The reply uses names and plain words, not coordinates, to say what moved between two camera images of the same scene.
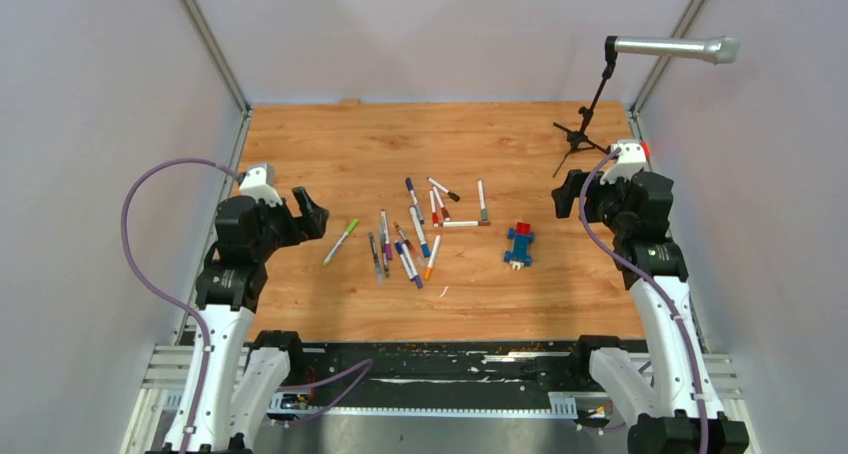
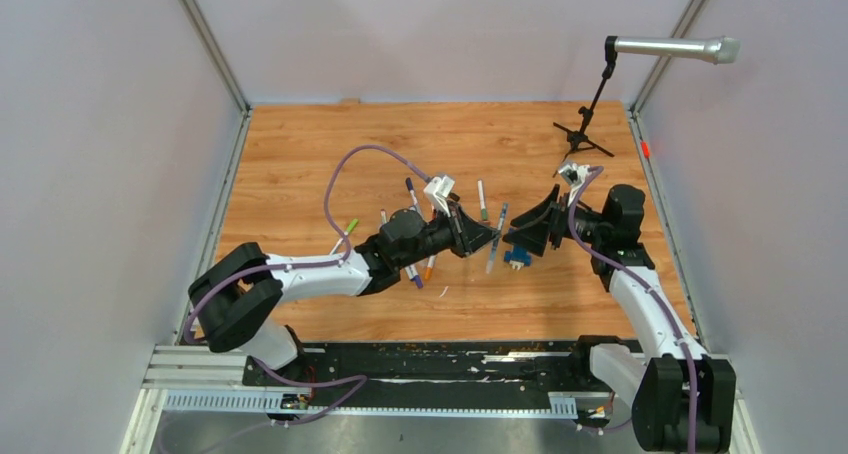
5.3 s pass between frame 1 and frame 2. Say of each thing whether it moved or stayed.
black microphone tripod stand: stayed
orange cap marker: stayed
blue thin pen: moved
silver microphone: stayed
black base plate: stayed
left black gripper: moved
